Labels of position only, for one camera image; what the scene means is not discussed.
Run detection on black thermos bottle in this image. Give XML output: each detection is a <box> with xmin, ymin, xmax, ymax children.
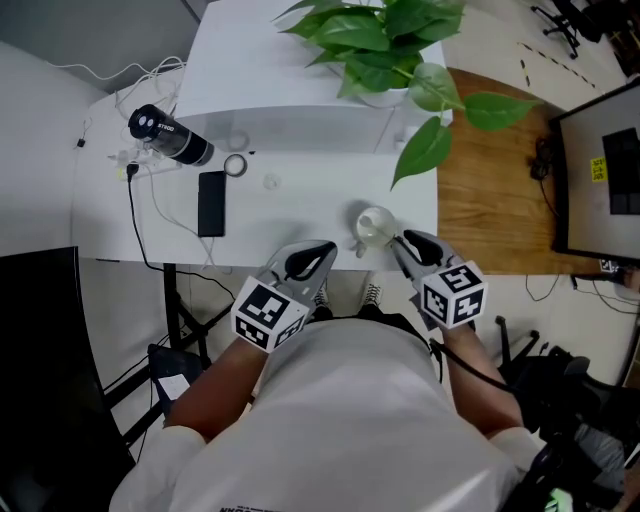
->
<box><xmin>127</xmin><ymin>103</ymin><xmax>217</xmax><ymax>168</ymax></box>

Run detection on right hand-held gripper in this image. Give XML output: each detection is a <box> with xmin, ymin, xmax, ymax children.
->
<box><xmin>392</xmin><ymin>228</ymin><xmax>489</xmax><ymax>332</ymax></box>

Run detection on clear glass cup container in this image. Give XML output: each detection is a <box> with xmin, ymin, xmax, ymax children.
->
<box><xmin>349</xmin><ymin>205</ymin><xmax>398</xmax><ymax>259</ymax></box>

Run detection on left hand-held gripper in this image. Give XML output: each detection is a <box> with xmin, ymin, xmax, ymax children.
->
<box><xmin>230</xmin><ymin>239</ymin><xmax>338</xmax><ymax>354</ymax></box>

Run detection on wooden table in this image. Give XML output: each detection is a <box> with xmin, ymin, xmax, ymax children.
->
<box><xmin>436</xmin><ymin>66</ymin><xmax>624</xmax><ymax>277</ymax></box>

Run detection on small black binder clip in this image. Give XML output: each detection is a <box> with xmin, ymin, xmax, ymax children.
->
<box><xmin>74</xmin><ymin>119</ymin><xmax>96</xmax><ymax>151</ymax></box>

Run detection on black cable bundle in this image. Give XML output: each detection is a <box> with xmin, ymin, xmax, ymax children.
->
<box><xmin>528</xmin><ymin>135</ymin><xmax>562</xmax><ymax>219</ymax></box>

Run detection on large black panel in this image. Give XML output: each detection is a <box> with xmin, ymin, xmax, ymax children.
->
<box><xmin>0</xmin><ymin>245</ymin><xmax>137</xmax><ymax>512</ymax></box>

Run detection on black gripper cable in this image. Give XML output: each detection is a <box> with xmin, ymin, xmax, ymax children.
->
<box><xmin>428</xmin><ymin>337</ymin><xmax>517</xmax><ymax>395</ymax></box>

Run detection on white cabinet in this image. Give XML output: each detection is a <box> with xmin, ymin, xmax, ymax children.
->
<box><xmin>175</xmin><ymin>0</ymin><xmax>455</xmax><ymax>157</ymax></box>

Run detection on person's black trousers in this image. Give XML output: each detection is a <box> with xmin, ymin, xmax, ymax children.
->
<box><xmin>308</xmin><ymin>302</ymin><xmax>432</xmax><ymax>351</ymax></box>

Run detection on white charging cable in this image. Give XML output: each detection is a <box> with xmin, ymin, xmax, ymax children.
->
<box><xmin>147</xmin><ymin>167</ymin><xmax>234</xmax><ymax>275</ymax></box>

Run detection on black office chair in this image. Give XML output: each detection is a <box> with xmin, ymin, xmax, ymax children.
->
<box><xmin>529</xmin><ymin>0</ymin><xmax>609</xmax><ymax>61</ymax></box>

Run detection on person's left forearm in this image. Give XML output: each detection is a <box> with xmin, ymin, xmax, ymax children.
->
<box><xmin>163</xmin><ymin>327</ymin><xmax>274</xmax><ymax>442</ymax></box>

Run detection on black box with white label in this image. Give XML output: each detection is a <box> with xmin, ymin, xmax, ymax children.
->
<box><xmin>146</xmin><ymin>342</ymin><xmax>205</xmax><ymax>417</ymax></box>

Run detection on black computer monitor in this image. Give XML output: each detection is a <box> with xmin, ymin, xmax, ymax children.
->
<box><xmin>548</xmin><ymin>78</ymin><xmax>640</xmax><ymax>262</ymax></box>

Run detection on white plant pot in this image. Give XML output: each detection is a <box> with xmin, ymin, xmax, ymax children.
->
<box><xmin>349</xmin><ymin>85</ymin><xmax>417</xmax><ymax>109</ymax></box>

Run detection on person's right forearm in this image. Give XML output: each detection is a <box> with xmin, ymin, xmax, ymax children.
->
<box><xmin>441</xmin><ymin>319</ymin><xmax>527</xmax><ymax>437</ymax></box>

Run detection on person's white shirt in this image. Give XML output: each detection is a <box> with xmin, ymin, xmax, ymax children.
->
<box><xmin>108</xmin><ymin>317</ymin><xmax>527</xmax><ymax>512</ymax></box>

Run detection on bundle of white cables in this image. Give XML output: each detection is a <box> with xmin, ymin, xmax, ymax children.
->
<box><xmin>47</xmin><ymin>55</ymin><xmax>189</xmax><ymax>151</ymax></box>

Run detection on white power strip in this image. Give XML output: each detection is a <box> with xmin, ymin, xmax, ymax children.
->
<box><xmin>106</xmin><ymin>146</ymin><xmax>184</xmax><ymax>177</ymax></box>

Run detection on black swivel chair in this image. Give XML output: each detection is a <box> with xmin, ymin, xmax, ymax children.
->
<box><xmin>493</xmin><ymin>314</ymin><xmax>640</xmax><ymax>512</ymax></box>

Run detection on grey tape roll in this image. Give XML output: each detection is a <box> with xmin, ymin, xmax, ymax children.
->
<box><xmin>222</xmin><ymin>153</ymin><xmax>249</xmax><ymax>178</ymax></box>

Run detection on green leafy plant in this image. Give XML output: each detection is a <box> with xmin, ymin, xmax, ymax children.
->
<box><xmin>271</xmin><ymin>0</ymin><xmax>545</xmax><ymax>192</ymax></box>

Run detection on black plug with cable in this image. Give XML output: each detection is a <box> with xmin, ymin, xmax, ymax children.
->
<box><xmin>123</xmin><ymin>160</ymin><xmax>236</xmax><ymax>307</ymax></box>

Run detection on black desk leg frame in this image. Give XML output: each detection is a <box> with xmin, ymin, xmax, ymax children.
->
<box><xmin>102</xmin><ymin>262</ymin><xmax>221</xmax><ymax>451</ymax></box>

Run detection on black smartphone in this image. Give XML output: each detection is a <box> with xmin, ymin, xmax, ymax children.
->
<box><xmin>197</xmin><ymin>170</ymin><xmax>228</xmax><ymax>239</ymax></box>

